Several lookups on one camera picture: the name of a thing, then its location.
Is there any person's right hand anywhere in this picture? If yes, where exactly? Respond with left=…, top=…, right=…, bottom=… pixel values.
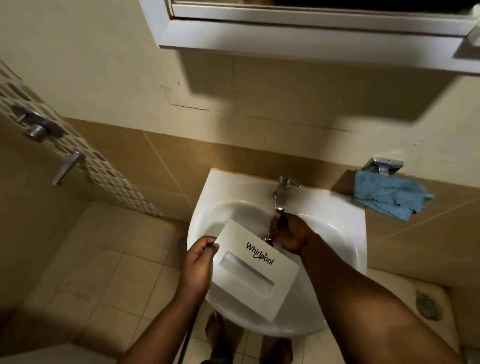
left=269, top=212, right=320, bottom=257

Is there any person's left hand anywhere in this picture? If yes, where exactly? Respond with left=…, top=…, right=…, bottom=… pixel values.
left=179, top=236, right=220, bottom=301

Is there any blue cloth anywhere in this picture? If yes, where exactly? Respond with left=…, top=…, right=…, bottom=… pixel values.
left=351, top=169, right=435, bottom=222

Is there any person's left forearm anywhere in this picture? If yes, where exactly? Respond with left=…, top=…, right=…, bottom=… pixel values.
left=119, top=288, right=205, bottom=364

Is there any person's right forearm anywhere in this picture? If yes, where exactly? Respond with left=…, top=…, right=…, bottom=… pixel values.
left=299, top=234, right=466, bottom=364

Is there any person's left foot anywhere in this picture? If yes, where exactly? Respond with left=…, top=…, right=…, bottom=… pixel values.
left=205, top=313, right=226, bottom=353

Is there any person's foot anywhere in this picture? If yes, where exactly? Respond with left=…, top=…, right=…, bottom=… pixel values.
left=262, top=337, right=293, bottom=364
left=205, top=313, right=226, bottom=353

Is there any person's right foot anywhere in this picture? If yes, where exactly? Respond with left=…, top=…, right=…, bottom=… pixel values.
left=262, top=337, right=293, bottom=364

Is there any white ceramic sink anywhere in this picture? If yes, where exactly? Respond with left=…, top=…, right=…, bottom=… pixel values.
left=187, top=168, right=368, bottom=338

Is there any chrome sink faucet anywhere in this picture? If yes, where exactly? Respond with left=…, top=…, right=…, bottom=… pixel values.
left=272, top=172, right=303, bottom=215

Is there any white mirror cabinet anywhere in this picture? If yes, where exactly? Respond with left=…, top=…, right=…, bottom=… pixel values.
left=138, top=0, right=480, bottom=76

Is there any chrome shower mixer valve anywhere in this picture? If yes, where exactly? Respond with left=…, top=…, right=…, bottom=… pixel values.
left=11, top=104, right=69, bottom=143

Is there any chrome wall hook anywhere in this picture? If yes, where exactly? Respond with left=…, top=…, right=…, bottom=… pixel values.
left=361, top=157, right=405, bottom=177

